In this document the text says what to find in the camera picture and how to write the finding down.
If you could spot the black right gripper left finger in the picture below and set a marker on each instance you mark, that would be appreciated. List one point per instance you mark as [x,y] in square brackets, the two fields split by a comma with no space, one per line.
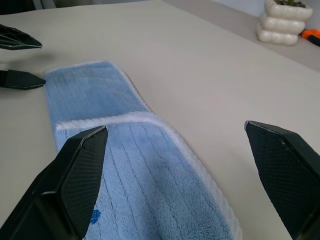
[62,190]

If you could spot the white bubbly plant pot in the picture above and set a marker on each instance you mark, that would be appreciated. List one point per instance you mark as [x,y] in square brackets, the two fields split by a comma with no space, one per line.
[280,27]

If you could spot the light blue towel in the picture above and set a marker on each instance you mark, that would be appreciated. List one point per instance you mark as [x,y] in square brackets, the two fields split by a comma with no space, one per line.
[150,180]

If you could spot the orange and black pliers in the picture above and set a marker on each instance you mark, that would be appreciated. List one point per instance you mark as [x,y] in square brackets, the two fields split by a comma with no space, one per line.
[311,35]

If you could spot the green leafy plant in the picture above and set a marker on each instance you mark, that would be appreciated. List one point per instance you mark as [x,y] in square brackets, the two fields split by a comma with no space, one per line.
[291,3]

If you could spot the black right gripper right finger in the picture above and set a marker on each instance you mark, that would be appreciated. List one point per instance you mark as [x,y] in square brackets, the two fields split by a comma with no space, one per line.
[290,175]

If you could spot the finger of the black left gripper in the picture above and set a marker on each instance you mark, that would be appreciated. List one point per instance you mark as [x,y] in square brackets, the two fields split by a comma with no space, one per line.
[17,40]
[22,80]

